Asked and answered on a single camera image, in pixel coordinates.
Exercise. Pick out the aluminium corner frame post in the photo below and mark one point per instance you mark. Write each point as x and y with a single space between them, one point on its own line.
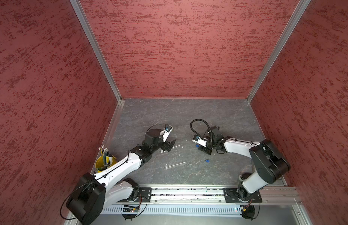
79 11
289 28

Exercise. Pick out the white slotted cable duct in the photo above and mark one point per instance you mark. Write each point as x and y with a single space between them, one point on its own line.
179 210

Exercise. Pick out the aluminium corner frame post left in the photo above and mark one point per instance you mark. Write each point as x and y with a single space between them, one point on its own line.
79 11

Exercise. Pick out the pencils in cup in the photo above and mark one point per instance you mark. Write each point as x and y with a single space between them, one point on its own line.
105 156

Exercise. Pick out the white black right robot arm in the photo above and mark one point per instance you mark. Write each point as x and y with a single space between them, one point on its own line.
269 162

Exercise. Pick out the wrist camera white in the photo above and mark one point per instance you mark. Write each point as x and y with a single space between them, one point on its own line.
199 141
166 132

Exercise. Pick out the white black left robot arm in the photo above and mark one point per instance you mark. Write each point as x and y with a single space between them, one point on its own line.
94 193

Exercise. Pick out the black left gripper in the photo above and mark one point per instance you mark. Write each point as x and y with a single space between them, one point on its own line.
166 144

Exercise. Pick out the yellow pencil cup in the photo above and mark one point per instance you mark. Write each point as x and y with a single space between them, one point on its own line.
100 165

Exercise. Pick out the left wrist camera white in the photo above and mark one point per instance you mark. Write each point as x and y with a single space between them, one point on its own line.
166 132

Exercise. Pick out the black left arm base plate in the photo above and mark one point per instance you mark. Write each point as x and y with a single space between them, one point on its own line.
140 193

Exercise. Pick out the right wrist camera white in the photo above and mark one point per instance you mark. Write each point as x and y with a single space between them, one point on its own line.
199 141

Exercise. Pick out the aluminium corner frame post right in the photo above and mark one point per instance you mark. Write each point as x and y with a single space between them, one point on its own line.
289 28

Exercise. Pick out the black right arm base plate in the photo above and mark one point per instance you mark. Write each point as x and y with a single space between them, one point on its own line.
233 195

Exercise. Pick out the aluminium front rail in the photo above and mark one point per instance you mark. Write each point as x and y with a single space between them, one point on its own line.
181 194

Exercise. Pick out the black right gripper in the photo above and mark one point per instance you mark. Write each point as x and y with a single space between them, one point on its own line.
205 150

